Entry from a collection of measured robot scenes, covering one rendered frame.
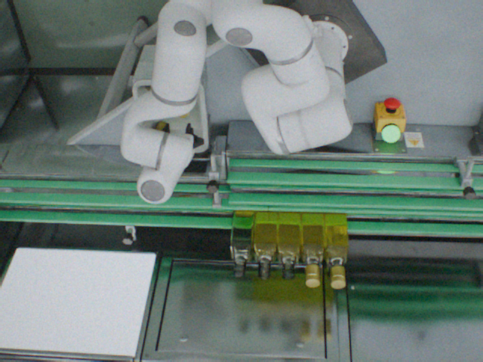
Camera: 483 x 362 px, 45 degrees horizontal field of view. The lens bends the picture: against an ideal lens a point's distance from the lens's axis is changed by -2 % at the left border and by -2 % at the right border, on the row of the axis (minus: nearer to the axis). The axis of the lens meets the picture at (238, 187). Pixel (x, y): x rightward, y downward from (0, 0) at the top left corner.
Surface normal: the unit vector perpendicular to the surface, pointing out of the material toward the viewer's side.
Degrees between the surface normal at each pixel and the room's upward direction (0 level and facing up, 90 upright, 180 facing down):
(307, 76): 25
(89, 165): 90
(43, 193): 90
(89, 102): 90
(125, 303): 90
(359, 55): 1
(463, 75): 0
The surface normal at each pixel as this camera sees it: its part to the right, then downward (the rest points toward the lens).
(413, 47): -0.07, 0.71
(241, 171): -0.04, -0.71
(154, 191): -0.08, 0.50
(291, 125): -0.33, 0.06
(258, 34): 0.16, 0.81
